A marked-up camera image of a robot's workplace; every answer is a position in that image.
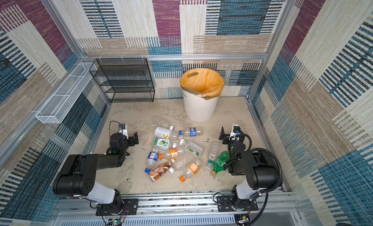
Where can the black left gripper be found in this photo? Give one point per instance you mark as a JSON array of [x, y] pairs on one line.
[[131, 139]]

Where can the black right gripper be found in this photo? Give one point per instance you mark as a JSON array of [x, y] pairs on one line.
[[226, 137]]

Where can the clear bottle green cap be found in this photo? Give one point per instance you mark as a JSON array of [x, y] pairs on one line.
[[212, 155]]

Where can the clear bottle blue cap label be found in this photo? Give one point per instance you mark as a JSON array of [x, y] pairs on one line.
[[151, 161]]

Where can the bottle with green white label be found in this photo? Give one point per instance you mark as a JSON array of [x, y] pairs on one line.
[[164, 144]]

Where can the green plastic bottle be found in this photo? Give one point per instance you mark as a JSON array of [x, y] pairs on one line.
[[220, 162]]

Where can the clear bottle blue Pepsi label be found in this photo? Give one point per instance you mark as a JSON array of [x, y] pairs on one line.
[[191, 132]]

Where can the square clear bottle green label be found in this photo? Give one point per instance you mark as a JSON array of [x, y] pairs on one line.
[[194, 148]]

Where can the brown tea bottle white cap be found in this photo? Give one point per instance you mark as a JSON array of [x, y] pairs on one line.
[[160, 170]]

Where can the clear bottle orange cap label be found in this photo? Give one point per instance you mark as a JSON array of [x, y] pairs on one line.
[[190, 170]]

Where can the clear bottle white cap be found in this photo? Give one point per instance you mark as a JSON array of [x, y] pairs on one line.
[[183, 161]]

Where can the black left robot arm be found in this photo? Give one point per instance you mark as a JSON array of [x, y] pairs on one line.
[[77, 178]]

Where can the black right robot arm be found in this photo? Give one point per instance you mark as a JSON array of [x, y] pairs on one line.
[[260, 167]]

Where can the white plastic trash bin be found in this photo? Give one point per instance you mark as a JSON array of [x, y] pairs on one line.
[[199, 109]]

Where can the orange bin liner bag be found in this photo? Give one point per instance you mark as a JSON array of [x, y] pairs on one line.
[[202, 82]]

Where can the white bottle yellow V label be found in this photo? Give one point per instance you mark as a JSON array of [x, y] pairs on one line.
[[164, 133]]

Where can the clear unlabelled plastic bottle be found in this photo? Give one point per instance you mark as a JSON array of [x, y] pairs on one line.
[[161, 122]]

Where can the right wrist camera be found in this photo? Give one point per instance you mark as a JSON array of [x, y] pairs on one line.
[[235, 133]]

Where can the black wire mesh shelf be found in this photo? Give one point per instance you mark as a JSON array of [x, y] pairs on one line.
[[124, 79]]

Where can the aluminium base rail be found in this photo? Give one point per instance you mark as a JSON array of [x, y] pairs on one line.
[[191, 208]]

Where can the white wire mesh basket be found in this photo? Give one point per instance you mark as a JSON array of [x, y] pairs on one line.
[[60, 103]]

